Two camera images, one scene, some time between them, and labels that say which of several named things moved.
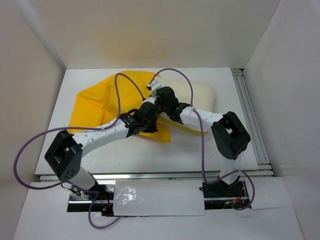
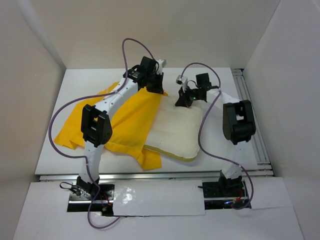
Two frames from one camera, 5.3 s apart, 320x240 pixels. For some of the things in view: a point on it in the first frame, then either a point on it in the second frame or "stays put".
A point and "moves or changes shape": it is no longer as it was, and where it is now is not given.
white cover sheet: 147,198 stays put
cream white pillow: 203,95 moves or changes shape
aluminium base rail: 99,177 stays put
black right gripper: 157,96 to 183,100
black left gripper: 154,128 to 158,89
